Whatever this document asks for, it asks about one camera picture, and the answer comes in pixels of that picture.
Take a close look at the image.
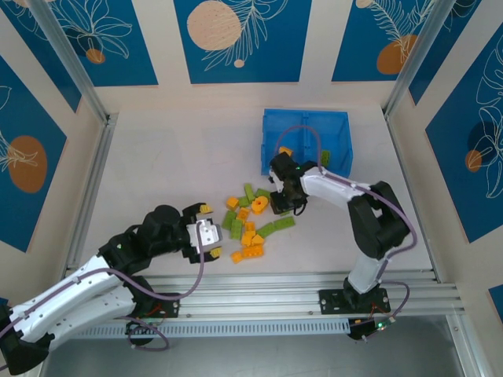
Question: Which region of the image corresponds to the orange round lego piece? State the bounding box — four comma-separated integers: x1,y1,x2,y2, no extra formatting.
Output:
250,196,270,215

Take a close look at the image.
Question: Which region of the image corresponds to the blue two-compartment plastic bin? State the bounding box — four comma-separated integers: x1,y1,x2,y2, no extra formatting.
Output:
259,108,354,178

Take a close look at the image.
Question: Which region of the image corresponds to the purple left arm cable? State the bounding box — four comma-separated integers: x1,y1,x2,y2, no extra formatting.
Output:
0,224,207,353

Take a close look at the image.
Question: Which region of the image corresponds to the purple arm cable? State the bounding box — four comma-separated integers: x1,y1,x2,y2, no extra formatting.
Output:
274,124,417,321
0,224,207,353

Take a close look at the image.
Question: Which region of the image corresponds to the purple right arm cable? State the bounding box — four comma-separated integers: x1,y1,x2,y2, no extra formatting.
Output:
274,124,417,321

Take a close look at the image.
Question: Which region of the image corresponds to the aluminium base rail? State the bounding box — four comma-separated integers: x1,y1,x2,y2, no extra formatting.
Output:
129,269,471,321

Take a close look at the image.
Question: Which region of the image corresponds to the aluminium side rail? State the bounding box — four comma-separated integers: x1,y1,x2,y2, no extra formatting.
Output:
64,113,119,272
384,112,445,284

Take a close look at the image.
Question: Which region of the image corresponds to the grey slotted cable duct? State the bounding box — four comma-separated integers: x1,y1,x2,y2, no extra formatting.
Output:
74,318,351,339

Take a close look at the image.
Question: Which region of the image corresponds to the blue floral wall poster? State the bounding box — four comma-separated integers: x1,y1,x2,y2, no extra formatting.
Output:
0,7,83,114
425,37,503,244
408,0,503,106
0,54,68,253
46,0,160,88
331,0,437,83
174,0,314,85

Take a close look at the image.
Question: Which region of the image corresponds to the aluminium frame post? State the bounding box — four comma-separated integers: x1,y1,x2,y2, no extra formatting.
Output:
383,0,479,119
27,0,111,125

